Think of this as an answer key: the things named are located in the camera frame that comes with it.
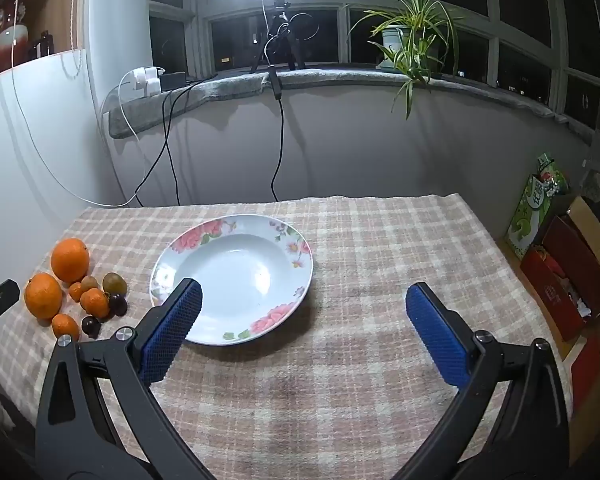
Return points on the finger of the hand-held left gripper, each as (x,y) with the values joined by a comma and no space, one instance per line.
(0,300)

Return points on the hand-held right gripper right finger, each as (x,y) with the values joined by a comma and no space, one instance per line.
(437,340)

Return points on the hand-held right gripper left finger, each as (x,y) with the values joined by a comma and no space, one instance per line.
(172,330)

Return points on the large orange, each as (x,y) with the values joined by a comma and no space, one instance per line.
(70,260)
(42,295)

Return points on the small mandarin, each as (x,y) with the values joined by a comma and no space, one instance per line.
(65,326)

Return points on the medium mandarin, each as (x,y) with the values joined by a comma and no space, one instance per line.
(95,302)

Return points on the white floral plate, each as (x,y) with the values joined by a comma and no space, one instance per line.
(240,270)

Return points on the brown kiwi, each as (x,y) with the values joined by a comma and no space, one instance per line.
(115,282)

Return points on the plaid tablecloth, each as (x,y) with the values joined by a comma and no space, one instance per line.
(355,260)

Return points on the red gift box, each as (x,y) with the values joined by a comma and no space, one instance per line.
(550,295)
(575,255)

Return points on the green printed bag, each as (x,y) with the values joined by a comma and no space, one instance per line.
(530,210)

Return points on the cardboard box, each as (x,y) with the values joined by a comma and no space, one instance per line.
(592,225)

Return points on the red vase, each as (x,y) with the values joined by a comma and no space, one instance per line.
(10,45)

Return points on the grey windowsill mat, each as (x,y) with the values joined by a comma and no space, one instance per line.
(220,91)

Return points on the dark bottle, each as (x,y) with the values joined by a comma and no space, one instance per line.
(43,43)

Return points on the black power adapter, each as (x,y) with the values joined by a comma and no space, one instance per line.
(172,81)

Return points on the white power adapter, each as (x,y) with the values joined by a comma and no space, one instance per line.
(141,82)
(156,79)

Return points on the black inline controller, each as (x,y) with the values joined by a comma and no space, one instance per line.
(275,82)

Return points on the potted spider plant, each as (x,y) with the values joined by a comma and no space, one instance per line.
(400,42)

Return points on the black tripod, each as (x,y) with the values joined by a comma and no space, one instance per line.
(280,15)

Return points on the window frame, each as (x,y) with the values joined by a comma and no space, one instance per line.
(485,30)

